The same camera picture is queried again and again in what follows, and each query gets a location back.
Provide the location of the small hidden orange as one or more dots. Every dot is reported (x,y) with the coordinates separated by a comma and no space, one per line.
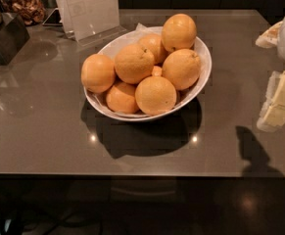
(156,71)

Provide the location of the glass jar of dried snacks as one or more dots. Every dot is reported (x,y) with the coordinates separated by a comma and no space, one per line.
(32,11)

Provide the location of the clear acrylic sign holder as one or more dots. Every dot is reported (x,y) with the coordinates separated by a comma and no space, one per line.
(90,21)

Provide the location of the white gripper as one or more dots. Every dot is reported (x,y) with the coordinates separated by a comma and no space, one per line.
(272,114)

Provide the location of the black smartphone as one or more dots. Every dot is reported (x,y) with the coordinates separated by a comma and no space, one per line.
(53,19)

